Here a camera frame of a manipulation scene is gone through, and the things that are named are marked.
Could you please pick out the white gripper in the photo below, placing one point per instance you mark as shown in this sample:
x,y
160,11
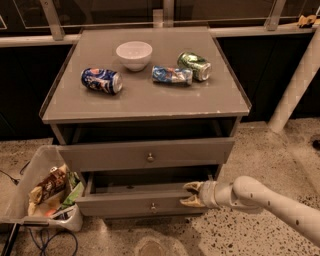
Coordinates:
x,y
208,194

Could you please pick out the grey drawer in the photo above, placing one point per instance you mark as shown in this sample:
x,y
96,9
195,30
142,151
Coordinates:
x,y
146,154
116,197

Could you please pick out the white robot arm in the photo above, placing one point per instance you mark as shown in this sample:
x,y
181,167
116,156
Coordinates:
x,y
247,193

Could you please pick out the grey drawer cabinet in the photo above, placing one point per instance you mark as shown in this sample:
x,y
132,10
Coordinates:
x,y
144,110

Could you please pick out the grey top drawer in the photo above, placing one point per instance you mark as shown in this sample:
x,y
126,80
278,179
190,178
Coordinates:
x,y
146,154

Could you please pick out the crushed light blue can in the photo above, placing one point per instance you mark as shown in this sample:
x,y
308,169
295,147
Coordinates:
x,y
171,75

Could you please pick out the green soda can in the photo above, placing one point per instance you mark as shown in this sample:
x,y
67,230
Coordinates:
x,y
200,66

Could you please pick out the green snack packet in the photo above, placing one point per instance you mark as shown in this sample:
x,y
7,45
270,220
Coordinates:
x,y
70,199

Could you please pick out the brown snack bag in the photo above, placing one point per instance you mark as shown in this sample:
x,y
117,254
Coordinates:
x,y
52,184

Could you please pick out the dark blue soda can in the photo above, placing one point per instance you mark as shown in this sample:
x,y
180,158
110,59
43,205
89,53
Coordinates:
x,y
104,80

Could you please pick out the clear plastic bin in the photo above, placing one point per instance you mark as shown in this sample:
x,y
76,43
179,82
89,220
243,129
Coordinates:
x,y
48,213

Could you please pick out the white ceramic bowl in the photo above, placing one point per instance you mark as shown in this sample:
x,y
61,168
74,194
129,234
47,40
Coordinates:
x,y
134,55

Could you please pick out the white diagonal pole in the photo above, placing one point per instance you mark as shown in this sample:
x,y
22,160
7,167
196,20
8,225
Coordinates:
x,y
301,79

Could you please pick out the yellow object on ledge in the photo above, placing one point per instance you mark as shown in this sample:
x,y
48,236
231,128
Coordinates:
x,y
306,21

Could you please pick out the metal railing frame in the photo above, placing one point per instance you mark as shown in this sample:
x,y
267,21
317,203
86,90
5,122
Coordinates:
x,y
61,22

